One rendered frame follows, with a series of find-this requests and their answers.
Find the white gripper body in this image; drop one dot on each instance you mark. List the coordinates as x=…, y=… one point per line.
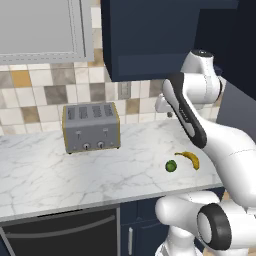
x=162, y=105

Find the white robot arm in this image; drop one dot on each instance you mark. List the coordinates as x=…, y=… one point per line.
x=233, y=156

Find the yellow banana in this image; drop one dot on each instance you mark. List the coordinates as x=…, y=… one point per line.
x=192, y=158

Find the green avocado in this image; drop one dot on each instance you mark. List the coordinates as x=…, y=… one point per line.
x=171, y=166

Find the navy base cabinet door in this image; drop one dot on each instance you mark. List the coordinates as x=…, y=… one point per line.
x=143, y=230

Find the grey four-slot toaster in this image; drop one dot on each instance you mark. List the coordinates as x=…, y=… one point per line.
x=91, y=131

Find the black dishwasher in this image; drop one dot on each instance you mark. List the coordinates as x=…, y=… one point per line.
x=60, y=233

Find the grey wall outlet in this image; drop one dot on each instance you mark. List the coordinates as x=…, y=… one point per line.
x=124, y=90

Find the navy wall cabinet door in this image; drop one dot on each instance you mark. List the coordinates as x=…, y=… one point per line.
x=150, y=36

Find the navy wall cabinet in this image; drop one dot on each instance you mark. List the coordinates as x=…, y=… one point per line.
x=238, y=36

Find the grey wall cabinet door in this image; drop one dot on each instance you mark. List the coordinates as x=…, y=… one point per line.
x=36, y=26

